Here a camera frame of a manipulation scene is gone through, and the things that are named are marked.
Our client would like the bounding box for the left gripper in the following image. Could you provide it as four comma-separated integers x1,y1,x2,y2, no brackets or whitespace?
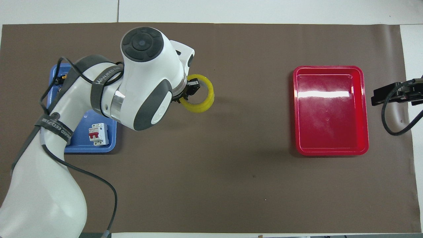
172,78,201,104

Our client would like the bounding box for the yellow tape roll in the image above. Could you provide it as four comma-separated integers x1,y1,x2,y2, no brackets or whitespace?
179,74,215,114

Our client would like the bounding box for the red plastic tray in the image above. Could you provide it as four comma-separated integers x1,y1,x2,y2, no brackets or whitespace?
293,65,369,156

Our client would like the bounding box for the white circuit breaker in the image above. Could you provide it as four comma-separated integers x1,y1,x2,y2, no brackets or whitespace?
88,123,110,147

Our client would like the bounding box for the blue plastic tray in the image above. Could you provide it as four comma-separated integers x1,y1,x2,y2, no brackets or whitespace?
46,63,117,153

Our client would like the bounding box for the black cable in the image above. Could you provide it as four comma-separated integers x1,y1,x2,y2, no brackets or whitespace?
381,79,423,136
39,57,125,238

